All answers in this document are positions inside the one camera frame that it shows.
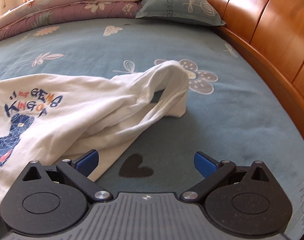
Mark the white printed sweatshirt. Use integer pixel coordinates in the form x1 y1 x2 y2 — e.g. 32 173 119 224
0 61 189 203

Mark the blue floral bed sheet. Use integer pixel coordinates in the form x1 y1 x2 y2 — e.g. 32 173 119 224
0 18 304 239

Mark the orange wooden headboard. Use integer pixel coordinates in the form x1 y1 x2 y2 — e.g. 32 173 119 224
182 0 304 156

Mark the grey-green pillow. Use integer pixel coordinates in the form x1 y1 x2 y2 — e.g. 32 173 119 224
136 0 226 26

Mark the pink floral folded quilt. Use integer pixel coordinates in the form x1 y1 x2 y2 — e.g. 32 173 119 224
0 0 141 41

